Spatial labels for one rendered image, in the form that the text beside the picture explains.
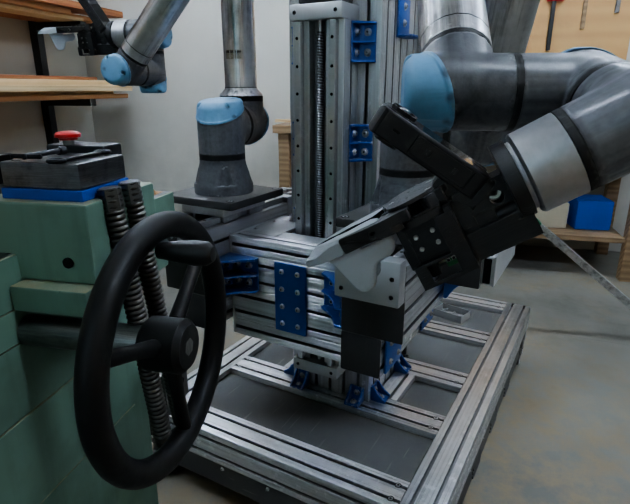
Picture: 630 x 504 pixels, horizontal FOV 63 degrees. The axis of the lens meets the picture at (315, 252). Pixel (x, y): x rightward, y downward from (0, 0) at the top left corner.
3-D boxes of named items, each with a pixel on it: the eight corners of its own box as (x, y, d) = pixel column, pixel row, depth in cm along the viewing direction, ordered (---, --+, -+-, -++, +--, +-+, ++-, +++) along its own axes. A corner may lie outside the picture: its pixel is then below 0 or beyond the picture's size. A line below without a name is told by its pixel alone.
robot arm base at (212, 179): (220, 183, 144) (218, 147, 141) (264, 188, 137) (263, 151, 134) (182, 193, 131) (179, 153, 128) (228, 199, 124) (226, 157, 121)
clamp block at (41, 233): (94, 287, 55) (83, 205, 53) (-12, 278, 58) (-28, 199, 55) (161, 247, 69) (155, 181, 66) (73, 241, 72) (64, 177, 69)
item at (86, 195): (83, 202, 54) (75, 149, 53) (-6, 197, 56) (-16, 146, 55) (147, 181, 66) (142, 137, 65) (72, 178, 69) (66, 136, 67)
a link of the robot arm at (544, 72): (507, 43, 54) (535, 60, 45) (619, 42, 53) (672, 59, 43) (495, 118, 58) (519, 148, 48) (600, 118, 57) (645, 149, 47)
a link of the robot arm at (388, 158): (378, 162, 114) (380, 98, 110) (439, 163, 112) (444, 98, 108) (378, 170, 102) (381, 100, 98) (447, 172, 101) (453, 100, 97)
